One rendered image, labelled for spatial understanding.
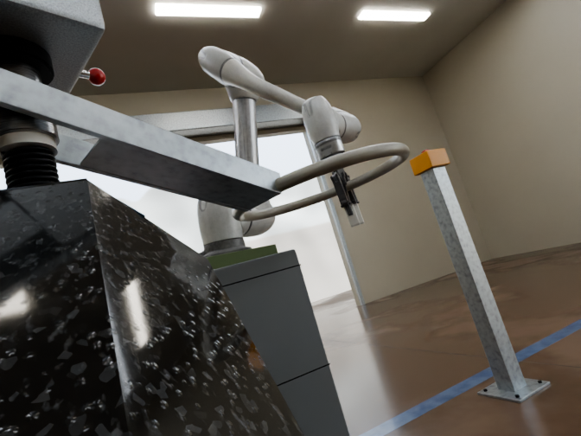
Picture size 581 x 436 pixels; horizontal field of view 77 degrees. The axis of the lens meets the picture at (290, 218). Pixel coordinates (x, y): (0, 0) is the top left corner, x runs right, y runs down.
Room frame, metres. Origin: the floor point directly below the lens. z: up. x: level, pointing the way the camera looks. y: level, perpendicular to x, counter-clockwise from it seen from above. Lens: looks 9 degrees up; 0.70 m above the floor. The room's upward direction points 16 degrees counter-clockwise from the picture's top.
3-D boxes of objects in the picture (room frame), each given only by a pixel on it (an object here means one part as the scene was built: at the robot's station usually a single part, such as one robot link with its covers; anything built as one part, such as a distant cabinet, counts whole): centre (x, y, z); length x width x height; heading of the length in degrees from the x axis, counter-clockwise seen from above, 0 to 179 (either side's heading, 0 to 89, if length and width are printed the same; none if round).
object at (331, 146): (1.16, -0.19, 1.07); 0.09 x 0.09 x 0.06
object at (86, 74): (0.62, 0.30, 1.17); 0.08 x 0.03 x 0.03; 139
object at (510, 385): (1.68, -0.70, 0.54); 0.20 x 0.20 x 1.09; 26
